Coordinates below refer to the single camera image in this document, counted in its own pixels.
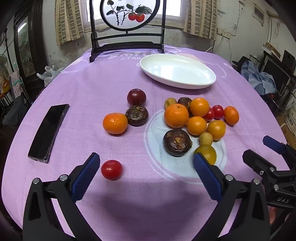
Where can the small oval orange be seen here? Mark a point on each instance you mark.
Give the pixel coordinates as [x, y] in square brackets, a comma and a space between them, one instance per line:
[231, 115]

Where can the small round orange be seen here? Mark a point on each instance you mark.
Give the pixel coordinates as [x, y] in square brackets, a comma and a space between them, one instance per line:
[199, 107]
[196, 125]

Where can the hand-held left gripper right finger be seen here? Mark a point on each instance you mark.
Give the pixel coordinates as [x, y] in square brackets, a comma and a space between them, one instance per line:
[207, 176]

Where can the small pale longan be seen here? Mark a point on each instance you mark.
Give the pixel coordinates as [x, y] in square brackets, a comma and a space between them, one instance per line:
[205, 138]

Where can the dark red tomato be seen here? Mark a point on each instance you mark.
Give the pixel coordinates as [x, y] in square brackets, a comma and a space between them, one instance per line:
[136, 97]

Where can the black smartphone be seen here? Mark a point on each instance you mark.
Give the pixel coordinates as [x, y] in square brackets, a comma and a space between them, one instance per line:
[47, 134]

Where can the wall power socket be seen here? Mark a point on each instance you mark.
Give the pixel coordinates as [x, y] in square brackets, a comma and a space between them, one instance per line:
[224, 33]

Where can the dark wooden cabinet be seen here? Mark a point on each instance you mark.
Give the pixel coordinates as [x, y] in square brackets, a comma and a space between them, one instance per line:
[34, 46]

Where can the beige checked curtain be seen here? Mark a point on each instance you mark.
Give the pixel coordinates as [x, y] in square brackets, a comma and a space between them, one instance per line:
[200, 18]
[69, 20]

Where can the white plastic bag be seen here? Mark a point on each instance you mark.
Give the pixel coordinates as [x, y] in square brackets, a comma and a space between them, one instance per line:
[48, 75]

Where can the yellow-orange small orange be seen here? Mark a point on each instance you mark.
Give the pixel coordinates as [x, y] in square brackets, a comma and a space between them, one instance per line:
[216, 129]

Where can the small dark water chestnut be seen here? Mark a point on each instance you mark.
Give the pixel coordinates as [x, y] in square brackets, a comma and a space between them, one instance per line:
[137, 116]

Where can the large orange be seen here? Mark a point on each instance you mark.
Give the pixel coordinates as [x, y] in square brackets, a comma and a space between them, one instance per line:
[176, 115]

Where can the black speaker box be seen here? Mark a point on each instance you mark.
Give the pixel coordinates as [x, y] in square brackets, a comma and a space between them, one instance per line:
[289, 58]

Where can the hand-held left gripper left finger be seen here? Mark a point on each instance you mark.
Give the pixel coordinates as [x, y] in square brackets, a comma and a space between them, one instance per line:
[84, 178]

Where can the red cherry tomato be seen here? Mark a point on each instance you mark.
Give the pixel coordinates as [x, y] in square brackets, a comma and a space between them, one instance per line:
[111, 169]
[218, 112]
[210, 115]

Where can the black chair with painted back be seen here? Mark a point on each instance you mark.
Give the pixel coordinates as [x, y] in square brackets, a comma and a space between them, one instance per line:
[94, 46]

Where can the black monitor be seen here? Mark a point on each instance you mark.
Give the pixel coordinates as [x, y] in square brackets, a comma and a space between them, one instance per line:
[275, 69]

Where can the blue cloth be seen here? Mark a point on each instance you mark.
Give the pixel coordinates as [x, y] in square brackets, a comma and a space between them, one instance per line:
[259, 78]

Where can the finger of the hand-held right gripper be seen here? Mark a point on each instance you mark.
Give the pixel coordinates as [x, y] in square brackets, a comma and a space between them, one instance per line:
[257, 162]
[272, 143]

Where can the small yellow-brown longan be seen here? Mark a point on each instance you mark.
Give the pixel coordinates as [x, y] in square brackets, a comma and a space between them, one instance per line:
[170, 102]

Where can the white oval plate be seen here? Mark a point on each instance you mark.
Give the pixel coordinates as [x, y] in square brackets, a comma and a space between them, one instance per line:
[178, 69]

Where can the large dark water chestnut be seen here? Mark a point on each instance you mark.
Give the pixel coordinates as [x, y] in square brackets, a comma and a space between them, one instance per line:
[177, 142]

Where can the yellow-green citrus fruit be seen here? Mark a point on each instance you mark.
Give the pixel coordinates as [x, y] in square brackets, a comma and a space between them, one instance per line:
[208, 153]

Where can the mandarin orange with stem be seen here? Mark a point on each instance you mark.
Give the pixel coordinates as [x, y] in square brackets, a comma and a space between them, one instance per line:
[115, 123]

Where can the white plastic bucket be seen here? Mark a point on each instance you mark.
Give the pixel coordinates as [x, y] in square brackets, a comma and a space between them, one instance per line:
[291, 119]

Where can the wall electrical box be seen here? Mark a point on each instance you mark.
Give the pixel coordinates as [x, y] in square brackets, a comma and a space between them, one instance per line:
[257, 12]

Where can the black cloth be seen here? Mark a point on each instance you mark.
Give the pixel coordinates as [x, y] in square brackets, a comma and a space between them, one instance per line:
[240, 63]

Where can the window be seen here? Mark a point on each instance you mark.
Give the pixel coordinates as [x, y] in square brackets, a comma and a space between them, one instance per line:
[175, 9]

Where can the purple tablecloth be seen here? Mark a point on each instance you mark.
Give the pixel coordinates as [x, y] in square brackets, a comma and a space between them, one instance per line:
[92, 92]

